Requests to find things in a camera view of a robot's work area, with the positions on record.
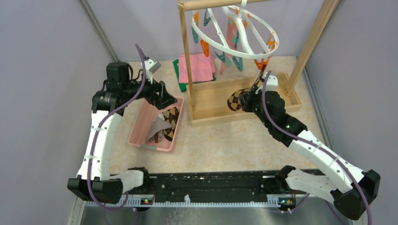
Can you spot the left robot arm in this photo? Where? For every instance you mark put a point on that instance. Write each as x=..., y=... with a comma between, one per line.
x=94, y=181

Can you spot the wooden hanger rack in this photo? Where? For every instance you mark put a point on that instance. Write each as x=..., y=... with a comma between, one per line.
x=208, y=101

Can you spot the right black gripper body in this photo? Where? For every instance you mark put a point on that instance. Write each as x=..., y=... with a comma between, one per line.
x=252, y=103

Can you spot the teal clip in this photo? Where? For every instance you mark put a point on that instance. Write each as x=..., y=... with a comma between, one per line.
x=238, y=63

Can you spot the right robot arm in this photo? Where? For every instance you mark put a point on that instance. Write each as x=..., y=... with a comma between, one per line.
x=350, y=189

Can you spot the pink patterned sock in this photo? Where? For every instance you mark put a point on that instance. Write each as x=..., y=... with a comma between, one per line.
x=232, y=41

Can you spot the pink folded cloth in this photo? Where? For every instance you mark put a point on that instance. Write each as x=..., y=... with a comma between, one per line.
x=202, y=68

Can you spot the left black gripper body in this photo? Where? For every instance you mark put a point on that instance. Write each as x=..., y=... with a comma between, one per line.
x=150, y=95

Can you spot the brown argyle sock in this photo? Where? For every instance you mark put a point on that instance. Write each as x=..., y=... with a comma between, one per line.
x=234, y=101
x=171, y=116

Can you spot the green folded cloth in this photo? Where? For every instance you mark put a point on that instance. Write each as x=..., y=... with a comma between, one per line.
x=183, y=86

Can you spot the orange clip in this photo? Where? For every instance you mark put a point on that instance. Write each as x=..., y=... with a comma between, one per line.
x=262, y=63

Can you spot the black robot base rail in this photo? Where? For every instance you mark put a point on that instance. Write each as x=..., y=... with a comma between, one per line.
x=216, y=188

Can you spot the white sock black stripes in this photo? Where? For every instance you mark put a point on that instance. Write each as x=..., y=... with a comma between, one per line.
x=161, y=116

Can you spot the pink plastic basket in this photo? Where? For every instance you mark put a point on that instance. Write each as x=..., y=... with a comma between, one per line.
x=146, y=115

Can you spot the grey sock red stripes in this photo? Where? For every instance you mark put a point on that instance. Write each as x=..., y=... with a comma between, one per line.
x=155, y=133

